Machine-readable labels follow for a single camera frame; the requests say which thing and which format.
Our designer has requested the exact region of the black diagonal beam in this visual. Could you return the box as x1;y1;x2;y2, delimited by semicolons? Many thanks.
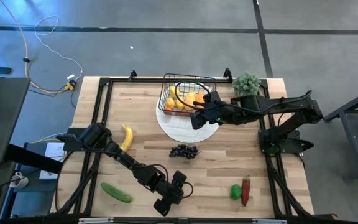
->
4;143;64;175

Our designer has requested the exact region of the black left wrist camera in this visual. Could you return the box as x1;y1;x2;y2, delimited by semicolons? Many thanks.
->
172;170;188;187

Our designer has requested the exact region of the white mug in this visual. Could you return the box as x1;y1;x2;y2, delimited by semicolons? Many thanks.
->
9;170;30;189

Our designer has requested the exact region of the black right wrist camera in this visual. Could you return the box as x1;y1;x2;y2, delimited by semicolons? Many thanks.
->
208;91;222;103

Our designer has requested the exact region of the white paper sheet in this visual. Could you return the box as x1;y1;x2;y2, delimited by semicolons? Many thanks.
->
39;142;67;180

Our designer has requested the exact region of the green cucumber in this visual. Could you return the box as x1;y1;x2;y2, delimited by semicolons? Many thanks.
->
100;182;134;204

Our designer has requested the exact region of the black wire basket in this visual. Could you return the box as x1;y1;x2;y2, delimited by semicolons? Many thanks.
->
158;73;218;118

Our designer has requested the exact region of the white floor cable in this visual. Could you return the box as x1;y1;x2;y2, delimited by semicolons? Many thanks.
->
34;14;84;80

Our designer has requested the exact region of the dark purple grape bunch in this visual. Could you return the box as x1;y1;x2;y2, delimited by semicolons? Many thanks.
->
168;143;201;161

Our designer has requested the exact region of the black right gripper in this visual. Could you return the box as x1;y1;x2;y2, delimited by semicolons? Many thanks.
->
190;100;228;131

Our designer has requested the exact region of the small green pepper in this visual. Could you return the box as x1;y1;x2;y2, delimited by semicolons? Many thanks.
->
230;183;243;201

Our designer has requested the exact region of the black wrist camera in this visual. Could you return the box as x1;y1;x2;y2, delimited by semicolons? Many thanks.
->
208;91;222;103
172;170;188;187

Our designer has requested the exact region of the orange floor cable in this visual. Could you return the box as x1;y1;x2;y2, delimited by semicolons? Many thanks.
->
0;0;74;94

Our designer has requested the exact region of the green faux potted plant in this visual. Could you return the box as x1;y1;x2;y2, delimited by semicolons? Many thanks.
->
231;71;262;97

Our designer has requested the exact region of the dark side desk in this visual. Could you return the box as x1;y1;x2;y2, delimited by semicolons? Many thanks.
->
0;77;31;167

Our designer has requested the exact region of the red chili pepper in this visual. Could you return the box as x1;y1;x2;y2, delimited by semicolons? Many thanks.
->
241;174;252;207

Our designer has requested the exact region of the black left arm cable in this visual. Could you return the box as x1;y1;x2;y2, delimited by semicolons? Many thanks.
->
135;163;195;200

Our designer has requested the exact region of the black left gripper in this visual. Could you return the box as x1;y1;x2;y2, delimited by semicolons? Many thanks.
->
154;184;185;217

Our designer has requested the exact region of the yellow white power adapter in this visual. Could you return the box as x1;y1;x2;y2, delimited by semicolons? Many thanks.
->
65;73;78;91

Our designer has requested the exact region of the yellow orange mango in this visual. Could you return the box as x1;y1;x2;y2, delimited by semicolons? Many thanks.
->
183;91;197;111

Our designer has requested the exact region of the yellow banana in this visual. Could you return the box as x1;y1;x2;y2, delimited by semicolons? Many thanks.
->
119;124;134;153

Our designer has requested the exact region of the white round woven placemat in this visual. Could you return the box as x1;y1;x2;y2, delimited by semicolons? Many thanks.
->
155;93;220;144

